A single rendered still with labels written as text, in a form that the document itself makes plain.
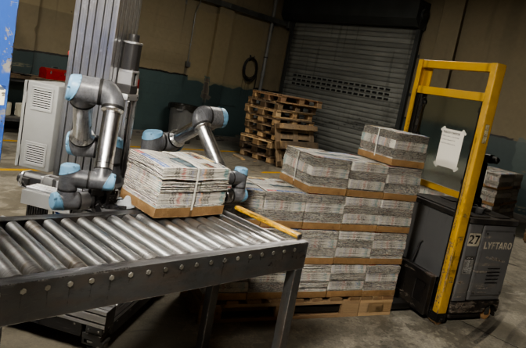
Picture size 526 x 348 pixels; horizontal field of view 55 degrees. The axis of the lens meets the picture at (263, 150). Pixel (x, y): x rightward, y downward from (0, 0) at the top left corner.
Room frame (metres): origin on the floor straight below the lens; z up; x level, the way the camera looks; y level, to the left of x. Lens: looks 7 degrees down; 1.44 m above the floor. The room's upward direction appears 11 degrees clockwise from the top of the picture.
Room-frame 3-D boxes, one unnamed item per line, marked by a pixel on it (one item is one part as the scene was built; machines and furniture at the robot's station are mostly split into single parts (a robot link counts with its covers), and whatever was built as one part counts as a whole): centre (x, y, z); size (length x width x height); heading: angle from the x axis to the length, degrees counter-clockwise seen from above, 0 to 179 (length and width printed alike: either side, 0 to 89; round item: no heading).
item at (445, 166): (3.73, -1.29, 1.27); 0.57 x 0.01 x 0.65; 27
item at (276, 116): (10.02, -0.24, 0.65); 1.33 x 0.94 x 1.30; 140
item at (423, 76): (4.02, -1.13, 0.97); 0.09 x 0.09 x 1.75; 27
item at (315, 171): (3.26, -0.36, 0.95); 0.38 x 0.29 x 0.23; 27
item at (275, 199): (3.20, -0.24, 0.42); 1.17 x 0.39 x 0.83; 117
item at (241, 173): (2.65, 0.11, 0.92); 0.11 x 0.08 x 0.11; 140
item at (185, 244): (1.94, 0.31, 0.77); 0.47 x 0.05 x 0.05; 46
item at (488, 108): (3.43, -1.42, 0.97); 0.09 x 0.09 x 1.75; 27
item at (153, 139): (2.98, 0.66, 0.98); 0.13 x 0.12 x 0.14; 140
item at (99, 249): (1.71, 0.53, 0.77); 0.47 x 0.05 x 0.05; 46
